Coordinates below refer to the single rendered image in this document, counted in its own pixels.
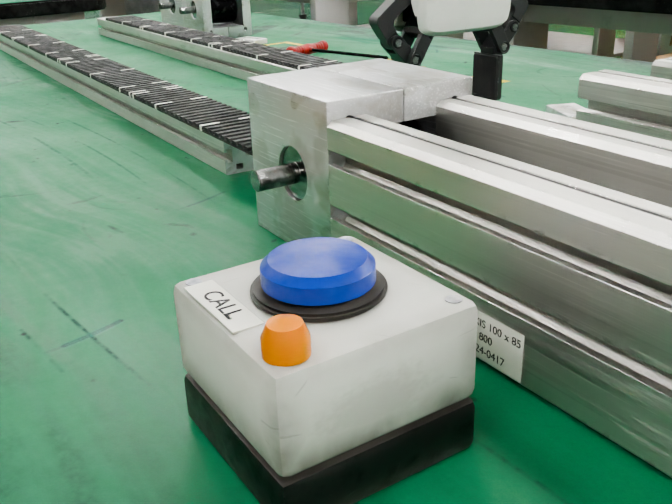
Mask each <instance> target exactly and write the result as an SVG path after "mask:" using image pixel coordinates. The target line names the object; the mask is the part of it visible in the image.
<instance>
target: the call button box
mask: <svg viewBox="0 0 672 504"><path fill-rule="evenodd" d="M340 239H345V240H349V241H352V242H355V243H357V244H359V245H360V246H362V247H363V248H365V249H366V250H367V251H369V252H370V253H371V254H372V255H373V256H374V258H375V261H376V282H375V284H374V286H373V287H372V288H371V289H370V291H368V292H367V293H365V294H364V295H362V296H360V297H358V298H355V299H353V300H350V301H346V302H343V303H338V304H333V305H324V306H303V305H295V304H290V303H285V302H282V301H279V300H276V299H274V298H272V297H271V296H269V295H267V294H266V293H265V292H264V290H263V289H262V287H261V280H260V263H261V261H262V260H263V259H261V260H257V261H254V262H250V263H246V264H243V265H239V266H236V267H232V268H228V269H225V270H221V271H218V272H214V273H210V274H207V275H203V276H200V277H196V278H191V279H188V280H185V281H182V282H179V283H178V284H176V285H175V287H174V301H175V308H176V316H177V323H178V331H179V339H180V346H181V354H182V361H183V367H184V368H185V370H186V371H187V372H188V373H187V374H186V375H185V378H184V383H185V390H186V398H187V406H188V413H189V416H190V417H191V418H192V420H193V421H194V422H195V423H196V425H197V426H198V427H199V428H200V430H201V431H202V432H203V433H204V435H205V436H206V437H207V438H208V439H209V441H210V442H211V443H212V444H213V446H214V447H215V448H216V449H217V451H218V452H219V453H220V454H221V456H222V457H223V458H224V459H225V461H226V462H227V463H228V464H229V466H230V467H231V468H232V469H233V470H234V472H235V473H236V474H237V475H238V477H239V478H240V479H241V480H242V482H243V483H244V484H245V485H246V487H247V488H248V489H249V490H250V492H251V493H252V494H253V495H254V496H255V498H256V499H257V500H258V501H259V503H260V504H354V503H356V502H358V501H360V500H362V499H364V498H366V497H368V496H370V495H372V494H374V493H376V492H378V491H380V490H382V489H384V488H387V487H389V486H391V485H393V484H395V483H397V482H399V481H401V480H403V479H405V478H407V477H409V476H411V475H413V474H415V473H417V472H419V471H421V470H423V469H425V468H427V467H430V466H432V465H434V464H436V463H438V462H440V461H442V460H444V459H446V458H448V457H450V456H452V455H454V454H456V453H458V452H460V451H462V450H464V449H466V448H468V447H469V446H470V445H471V444H472V442H473V431H474V410H475V406H474V403H473V401H472V399H471V398H469V396H470V395H471V394H472V392H473V390H474V386H475V365H476V344H477V323H478V310H477V307H476V305H475V304H474V302H473V301H471V300H469V299H467V298H465V297H464V296H462V295H460V294H458V293H456V292H454V291H452V290H451V289H449V288H447V287H445V286H443V285H441V284H439V283H438V282H436V281H434V280H432V279H430V278H428V277H427V276H425V275H423V274H421V273H419V272H417V271H415V270H414V269H412V268H410V267H408V266H406V265H404V264H402V263H401V262H399V261H397V260H395V259H393V258H391V257H389V256H388V255H386V254H384V253H382V252H380V251H378V250H376V249H375V248H373V247H371V246H369V245H367V244H365V243H363V242H362V241H360V240H358V239H356V238H354V237H351V236H343V237H340ZM279 314H294V315H297V316H299V317H301V318H302V319H303V321H304V323H305V324H306V326H307V328H308V329H309V331H310V334H311V351H312V352H311V356H310V357H309V359H307V360H306V361H305V362H303V363H301V364H298V365H295V366H288V367H279V366H273V365H270V364H268V363H266V362H265V361H264V360H263V359H262V355H261V343H260V336H261V333H262V331H263V328H264V326H265V324H266V321H267V320H268V319H269V318H271V317H273V316H275V315H279Z"/></svg>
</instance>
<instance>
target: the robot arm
mask: <svg viewBox="0 0 672 504"><path fill-rule="evenodd" d="M527 8H528V1H527V0H385V1H384V2H383V4H382V5H381V6H380V7H379V8H378V9H377V10H376V11H375V12H374V13H373V14H372V15H371V16H370V17H369V24H370V26H371V28H372V29H373V31H374V33H375V34H376V36H377V38H378V39H380V44H381V46H382V47H383V49H384V50H385V51H386V52H387V53H388V54H389V55H390V56H391V61H396V62H401V63H406V64H411V65H416V66H421V63H422V61H423V59H424V57H425V55H426V52H427V50H428V48H429V46H430V44H431V42H432V39H433V37H434V36H441V35H449V34H457V33H464V32H473V34H474V37H475V39H476V41H477V43H478V46H479V48H480V49H481V51H475V52H474V56H473V85H472V93H476V94H478V96H483V97H485V98H486V99H490V100H494V101H496V100H500V98H501V89H502V70H503V54H506V53H507V52H508V51H509V49H510V43H509V42H510V41H511V40H512V38H513V37H514V35H515V34H516V32H517V31H518V28H519V24H518V23H520V21H521V20H522V18H523V16H524V14H525V12H526V10H527ZM396 30H397V31H401V35H398V34H397V32H396ZM488 32H489V33H488ZM415 38H416V41H415V43H414V45H413V47H412V48H411V46H412V44H413V41H414V39H415ZM421 67H423V66H421Z"/></svg>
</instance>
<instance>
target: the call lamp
mask: <svg viewBox="0 0 672 504"><path fill-rule="evenodd" d="M260 343H261V355H262V359H263V360H264V361H265V362H266V363H268V364H270V365H273V366H279V367H288V366H295V365H298V364H301V363H303V362H305V361H306V360H307V359H309V357H310V356H311V352H312V351H311V334H310V331H309V329H308V328H307V326H306V324H305V323H304V321H303V319H302V318H301V317H299V316H297V315H294V314H279V315H275V316H273V317H271V318H269V319H268V320H267V321H266V324H265V326H264V328H263V331H262V333H261V336H260Z"/></svg>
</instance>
